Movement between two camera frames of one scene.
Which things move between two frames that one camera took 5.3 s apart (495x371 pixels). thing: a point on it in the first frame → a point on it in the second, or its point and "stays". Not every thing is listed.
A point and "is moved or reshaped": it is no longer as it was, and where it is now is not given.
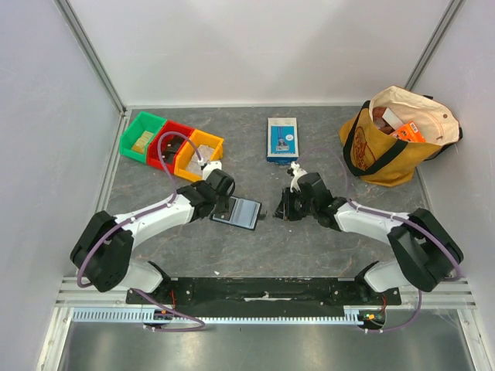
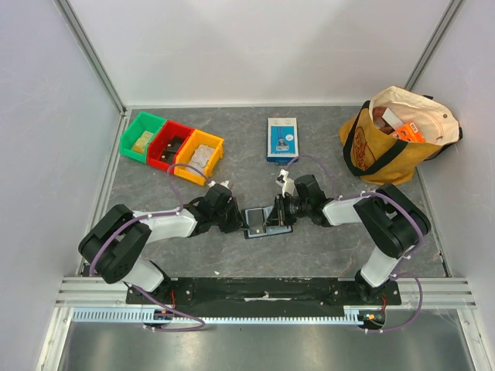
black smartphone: (242, 213) is moved or reshaped
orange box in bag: (409, 132) stays
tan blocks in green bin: (139, 146) stays
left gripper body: (196, 184) → (227, 220)
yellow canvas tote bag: (372, 154) stays
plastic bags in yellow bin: (206, 154) stays
